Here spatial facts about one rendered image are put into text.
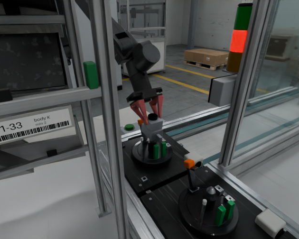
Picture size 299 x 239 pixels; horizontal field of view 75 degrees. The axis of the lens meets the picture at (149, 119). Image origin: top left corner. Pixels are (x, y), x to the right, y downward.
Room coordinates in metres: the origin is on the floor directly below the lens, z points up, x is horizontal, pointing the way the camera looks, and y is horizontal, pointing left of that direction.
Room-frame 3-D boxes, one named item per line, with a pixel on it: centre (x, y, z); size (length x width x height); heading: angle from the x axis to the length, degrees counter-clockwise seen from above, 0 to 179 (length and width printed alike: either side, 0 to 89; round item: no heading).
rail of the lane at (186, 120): (0.80, -0.17, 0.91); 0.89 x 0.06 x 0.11; 121
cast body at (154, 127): (0.52, -0.01, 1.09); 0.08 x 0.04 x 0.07; 31
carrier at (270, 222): (0.31, -0.14, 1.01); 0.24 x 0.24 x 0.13; 31
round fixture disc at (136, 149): (0.53, -0.01, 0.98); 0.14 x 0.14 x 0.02
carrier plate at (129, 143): (0.53, -0.01, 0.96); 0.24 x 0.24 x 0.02; 31
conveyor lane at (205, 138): (0.66, -0.28, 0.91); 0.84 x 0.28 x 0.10; 121
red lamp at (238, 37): (0.53, -0.23, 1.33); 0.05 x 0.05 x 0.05
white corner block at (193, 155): (0.50, -0.14, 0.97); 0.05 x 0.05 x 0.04; 31
